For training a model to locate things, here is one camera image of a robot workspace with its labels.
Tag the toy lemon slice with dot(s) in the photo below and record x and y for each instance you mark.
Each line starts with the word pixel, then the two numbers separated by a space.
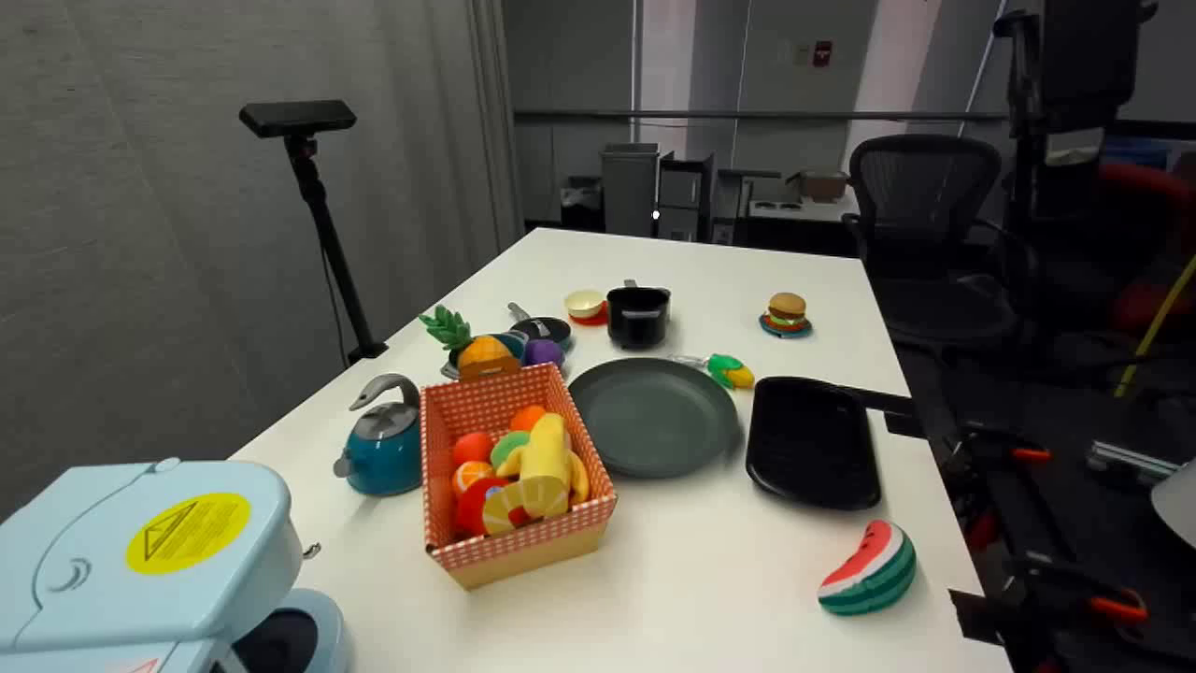
pixel 501 509

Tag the yellow stick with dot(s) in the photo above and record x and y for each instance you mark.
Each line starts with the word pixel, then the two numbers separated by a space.
pixel 1154 332

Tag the dark grey round plate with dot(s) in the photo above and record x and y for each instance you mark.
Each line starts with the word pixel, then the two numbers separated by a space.
pixel 656 417

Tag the small yellow red bowl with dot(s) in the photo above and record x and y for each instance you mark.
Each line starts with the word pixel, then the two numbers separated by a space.
pixel 583 304

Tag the toy watermelon slice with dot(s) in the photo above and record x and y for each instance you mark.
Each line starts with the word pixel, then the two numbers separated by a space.
pixel 874 575

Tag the toy pineapple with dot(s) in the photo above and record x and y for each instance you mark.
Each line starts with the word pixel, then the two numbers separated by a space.
pixel 484 352

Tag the black toy pot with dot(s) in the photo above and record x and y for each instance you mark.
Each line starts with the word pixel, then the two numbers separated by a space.
pixel 638 321

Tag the green toy lime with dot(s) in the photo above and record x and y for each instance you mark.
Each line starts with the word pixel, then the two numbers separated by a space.
pixel 505 447

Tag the teal toy kettle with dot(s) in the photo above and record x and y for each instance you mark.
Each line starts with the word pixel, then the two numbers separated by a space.
pixel 379 456

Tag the orange basket of toy food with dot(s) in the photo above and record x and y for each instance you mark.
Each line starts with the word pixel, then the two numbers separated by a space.
pixel 518 554

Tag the yellow toy banana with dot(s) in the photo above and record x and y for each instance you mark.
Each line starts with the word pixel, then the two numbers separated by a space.
pixel 546 464

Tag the purple toy eggplant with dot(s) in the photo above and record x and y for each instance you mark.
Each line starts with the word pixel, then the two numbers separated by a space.
pixel 543 352

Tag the red black chair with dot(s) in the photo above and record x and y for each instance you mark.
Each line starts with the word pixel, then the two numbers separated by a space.
pixel 1154 190

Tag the toy burger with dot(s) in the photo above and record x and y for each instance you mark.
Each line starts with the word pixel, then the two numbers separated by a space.
pixel 786 313

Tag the small grey toy pan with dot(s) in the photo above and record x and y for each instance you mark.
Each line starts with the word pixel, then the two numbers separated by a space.
pixel 543 332

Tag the red toy apple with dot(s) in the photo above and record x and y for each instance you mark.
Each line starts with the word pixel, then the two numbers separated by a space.
pixel 465 509

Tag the black baking tray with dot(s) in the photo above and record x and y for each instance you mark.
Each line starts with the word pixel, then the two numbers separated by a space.
pixel 814 444

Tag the black camera stand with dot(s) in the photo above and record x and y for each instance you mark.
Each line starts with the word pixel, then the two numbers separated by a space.
pixel 329 245

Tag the black equipment stand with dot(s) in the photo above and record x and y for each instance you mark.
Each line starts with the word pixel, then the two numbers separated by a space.
pixel 1085 60

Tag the red toy tomato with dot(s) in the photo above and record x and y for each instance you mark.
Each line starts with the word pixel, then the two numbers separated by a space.
pixel 471 447

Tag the black mesh office chair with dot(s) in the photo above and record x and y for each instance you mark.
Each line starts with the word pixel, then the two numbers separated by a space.
pixel 926 190

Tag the grey computer tower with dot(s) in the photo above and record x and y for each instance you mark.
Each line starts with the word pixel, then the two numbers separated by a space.
pixel 628 190

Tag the orange toy fruit piece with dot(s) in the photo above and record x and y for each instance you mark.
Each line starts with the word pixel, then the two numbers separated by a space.
pixel 528 417

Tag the black camera bar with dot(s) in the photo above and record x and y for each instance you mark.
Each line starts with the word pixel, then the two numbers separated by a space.
pixel 297 119

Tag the light blue toy oven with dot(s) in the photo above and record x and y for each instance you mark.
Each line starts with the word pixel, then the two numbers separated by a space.
pixel 136 564

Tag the toy corn cob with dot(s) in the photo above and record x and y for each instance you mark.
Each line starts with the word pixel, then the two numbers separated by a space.
pixel 730 372

